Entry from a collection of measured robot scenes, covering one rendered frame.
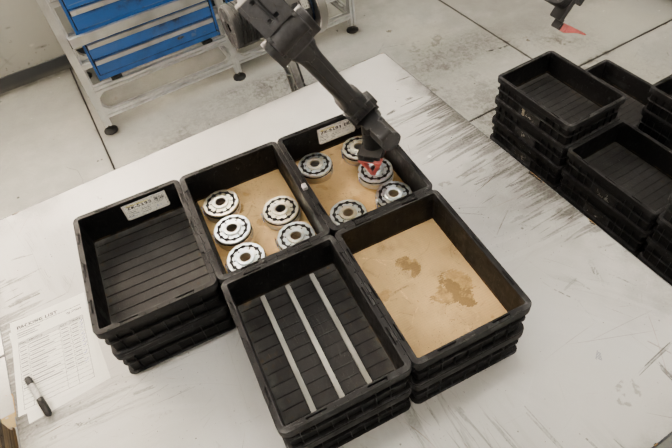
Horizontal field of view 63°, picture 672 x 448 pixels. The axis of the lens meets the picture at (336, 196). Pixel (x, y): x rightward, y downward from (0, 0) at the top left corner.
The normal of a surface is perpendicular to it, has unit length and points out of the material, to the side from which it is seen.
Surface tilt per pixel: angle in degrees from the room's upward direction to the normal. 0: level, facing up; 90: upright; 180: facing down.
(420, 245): 0
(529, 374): 0
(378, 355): 0
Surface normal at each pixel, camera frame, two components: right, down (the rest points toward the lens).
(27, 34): 0.50, 0.61
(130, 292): -0.10, -0.66
